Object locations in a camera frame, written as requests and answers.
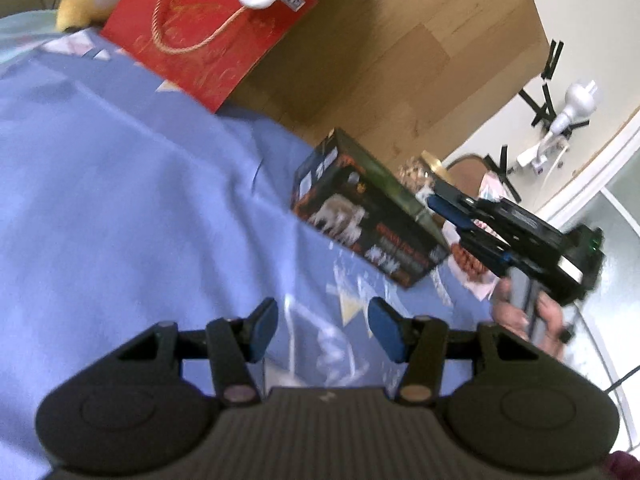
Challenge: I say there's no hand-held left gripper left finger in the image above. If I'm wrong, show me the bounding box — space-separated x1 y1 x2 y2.
119 297 280 407

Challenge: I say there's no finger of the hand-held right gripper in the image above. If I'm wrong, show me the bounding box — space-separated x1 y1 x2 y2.
426 179 502 228
456 236 514 279

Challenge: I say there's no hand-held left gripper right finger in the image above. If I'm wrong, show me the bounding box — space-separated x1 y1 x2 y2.
367 297 538 406

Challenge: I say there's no black printed cardboard box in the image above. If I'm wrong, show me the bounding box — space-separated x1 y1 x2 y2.
291 127 451 289

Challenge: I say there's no person's right hand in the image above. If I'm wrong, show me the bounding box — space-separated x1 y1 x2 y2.
491 276 577 362

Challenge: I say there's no pink snack bag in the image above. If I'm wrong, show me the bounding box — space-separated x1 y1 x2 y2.
440 170 502 302

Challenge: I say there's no clear jar of nuts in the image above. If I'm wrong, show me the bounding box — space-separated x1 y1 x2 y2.
399 150 462 202

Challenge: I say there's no white power adapter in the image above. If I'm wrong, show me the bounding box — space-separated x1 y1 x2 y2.
516 136 569 175

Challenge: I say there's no wooden headboard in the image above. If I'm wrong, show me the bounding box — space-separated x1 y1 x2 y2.
215 0 551 172

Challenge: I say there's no black tape strip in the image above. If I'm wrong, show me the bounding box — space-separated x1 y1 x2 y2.
541 39 564 82

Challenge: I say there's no blue printed blanket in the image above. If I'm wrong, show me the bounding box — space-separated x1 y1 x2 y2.
0 25 502 480

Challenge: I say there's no maroon clothing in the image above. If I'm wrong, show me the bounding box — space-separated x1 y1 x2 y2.
606 450 640 480

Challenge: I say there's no red gift bag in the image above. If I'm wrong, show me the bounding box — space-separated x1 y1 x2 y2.
100 0 319 114

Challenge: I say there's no white cable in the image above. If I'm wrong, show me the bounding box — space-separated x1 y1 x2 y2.
536 157 563 211

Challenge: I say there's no white window frame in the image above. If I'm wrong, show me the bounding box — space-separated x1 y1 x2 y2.
545 105 640 453

